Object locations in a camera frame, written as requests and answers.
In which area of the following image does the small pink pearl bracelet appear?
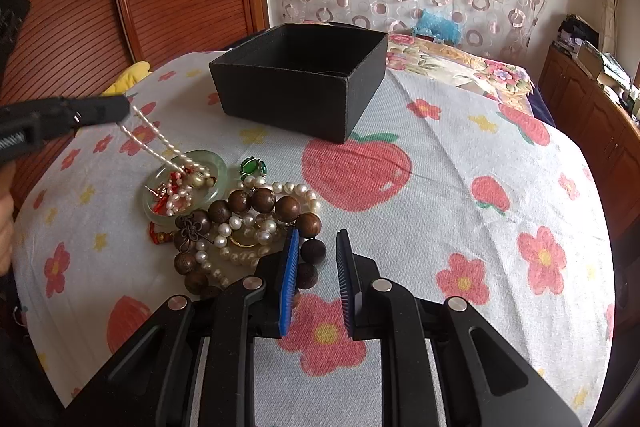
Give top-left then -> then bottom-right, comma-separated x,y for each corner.
165,179 -> 216,216

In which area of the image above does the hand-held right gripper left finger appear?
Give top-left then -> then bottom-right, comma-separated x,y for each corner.
59,228 -> 301,427

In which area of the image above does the black cardboard box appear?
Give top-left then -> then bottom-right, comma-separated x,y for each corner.
208,23 -> 390,144

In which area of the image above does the white pearl strand necklace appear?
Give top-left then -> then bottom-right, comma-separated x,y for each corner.
120,104 -> 211,178

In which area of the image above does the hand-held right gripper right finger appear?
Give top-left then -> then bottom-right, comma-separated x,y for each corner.
335,229 -> 583,427

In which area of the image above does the green gemstone ring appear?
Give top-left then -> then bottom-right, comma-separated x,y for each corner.
239,158 -> 268,180

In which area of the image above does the blue mesh bag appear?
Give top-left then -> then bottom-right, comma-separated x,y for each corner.
412,9 -> 462,45

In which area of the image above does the person's left hand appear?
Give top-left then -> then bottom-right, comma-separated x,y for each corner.
0,189 -> 16,278

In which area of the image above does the brown knot pendant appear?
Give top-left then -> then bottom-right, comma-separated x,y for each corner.
175,213 -> 211,253

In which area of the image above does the yellow cloth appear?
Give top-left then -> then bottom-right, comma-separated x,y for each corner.
102,61 -> 151,96

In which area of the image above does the floral blanket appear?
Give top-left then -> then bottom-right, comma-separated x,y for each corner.
385,34 -> 538,108

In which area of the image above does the wooden cabinet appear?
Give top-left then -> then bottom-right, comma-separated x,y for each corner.
537,44 -> 640,268

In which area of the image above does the red bead bracelet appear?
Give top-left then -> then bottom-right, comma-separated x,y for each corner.
147,172 -> 190,249

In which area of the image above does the stack of dark clothes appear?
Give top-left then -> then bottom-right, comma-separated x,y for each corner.
556,13 -> 595,52

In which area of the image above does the green jade bangle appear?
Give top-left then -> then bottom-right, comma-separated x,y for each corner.
141,149 -> 227,224

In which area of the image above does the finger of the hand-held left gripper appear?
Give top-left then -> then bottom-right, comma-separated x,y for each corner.
47,95 -> 130,112
74,104 -> 133,128

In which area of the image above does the brown wooden bead bracelet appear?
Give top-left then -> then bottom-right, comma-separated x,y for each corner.
173,189 -> 327,300

